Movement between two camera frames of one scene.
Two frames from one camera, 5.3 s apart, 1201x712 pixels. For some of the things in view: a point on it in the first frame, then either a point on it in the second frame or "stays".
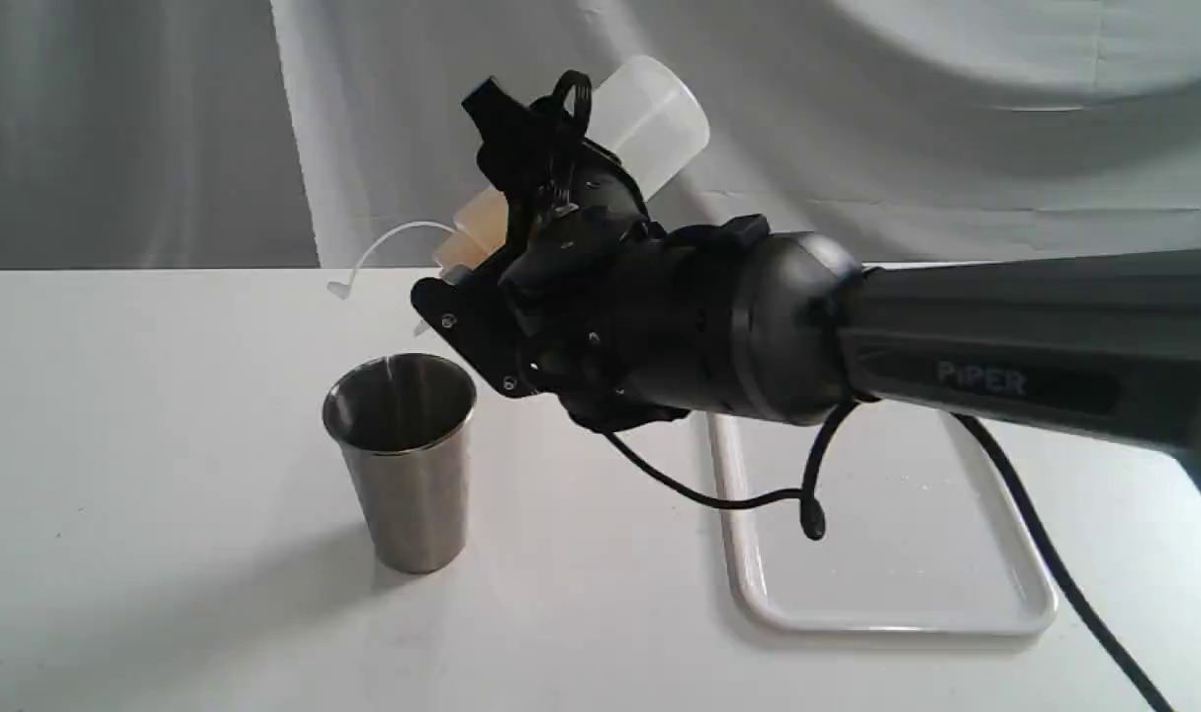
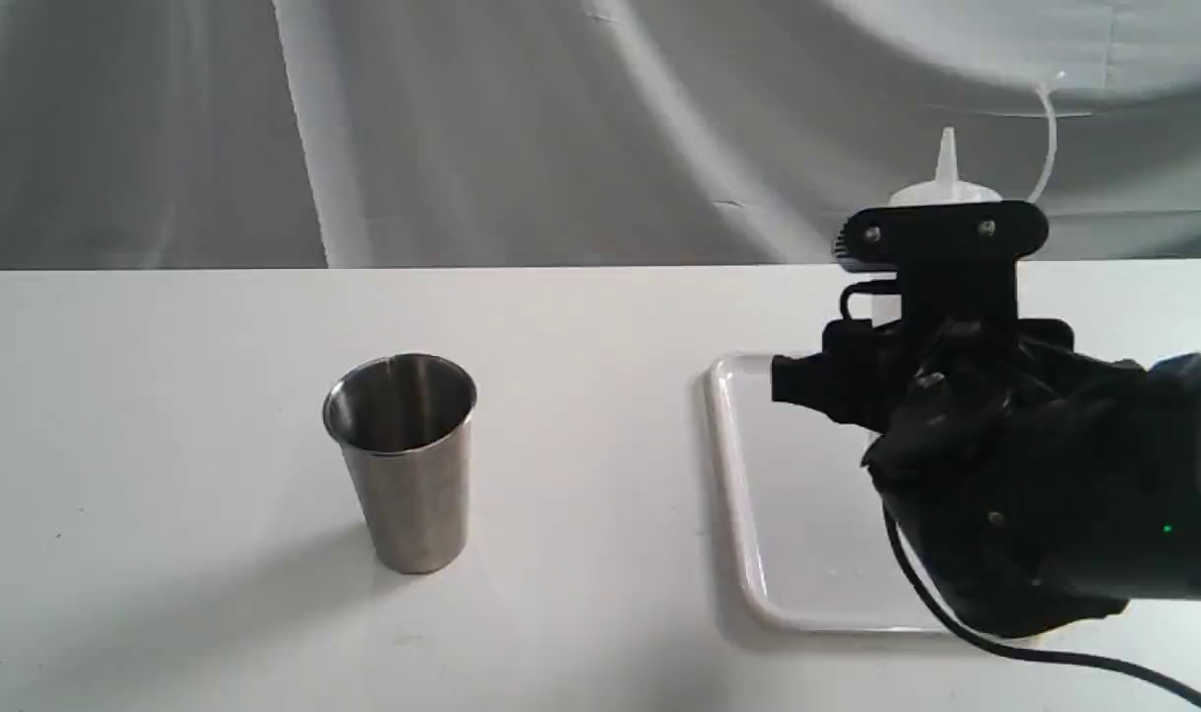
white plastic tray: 917,535 stays
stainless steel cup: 404,420 stays
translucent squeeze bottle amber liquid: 646,115 -> 949,189
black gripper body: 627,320 -> 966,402
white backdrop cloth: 229,133 stays
